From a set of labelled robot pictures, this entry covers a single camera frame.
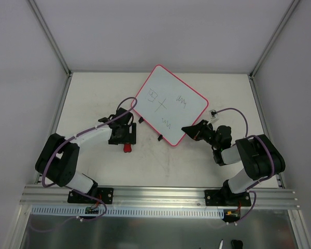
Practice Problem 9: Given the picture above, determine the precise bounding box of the red whiteboard eraser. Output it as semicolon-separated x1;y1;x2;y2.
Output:
123;144;132;153

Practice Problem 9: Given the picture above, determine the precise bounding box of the pink framed whiteboard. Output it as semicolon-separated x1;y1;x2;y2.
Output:
131;65;209;146

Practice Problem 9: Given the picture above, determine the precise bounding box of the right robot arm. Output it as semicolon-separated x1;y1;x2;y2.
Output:
181;120;286;207

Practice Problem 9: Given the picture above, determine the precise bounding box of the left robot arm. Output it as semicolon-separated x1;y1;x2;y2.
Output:
35;107;136;202

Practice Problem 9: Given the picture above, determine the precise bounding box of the black object at bottom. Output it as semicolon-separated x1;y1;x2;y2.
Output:
231;240;244;249

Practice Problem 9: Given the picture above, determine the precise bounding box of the white pen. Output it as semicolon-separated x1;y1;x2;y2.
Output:
218;240;223;249

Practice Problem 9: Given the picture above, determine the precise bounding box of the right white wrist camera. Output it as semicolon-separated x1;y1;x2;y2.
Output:
207;109;218;124

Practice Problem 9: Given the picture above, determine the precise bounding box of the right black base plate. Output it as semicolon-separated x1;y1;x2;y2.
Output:
204;189;251;207

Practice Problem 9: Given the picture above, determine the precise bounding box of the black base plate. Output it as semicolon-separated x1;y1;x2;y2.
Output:
67;187;114;204
204;189;251;207

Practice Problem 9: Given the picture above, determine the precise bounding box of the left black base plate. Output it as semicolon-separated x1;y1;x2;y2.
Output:
67;187;114;204

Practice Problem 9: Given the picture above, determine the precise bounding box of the slotted cable duct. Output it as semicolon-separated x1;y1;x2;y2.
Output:
31;205;224;219

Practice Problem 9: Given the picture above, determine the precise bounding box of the aluminium mounting rail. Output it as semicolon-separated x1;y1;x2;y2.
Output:
19;184;301;210

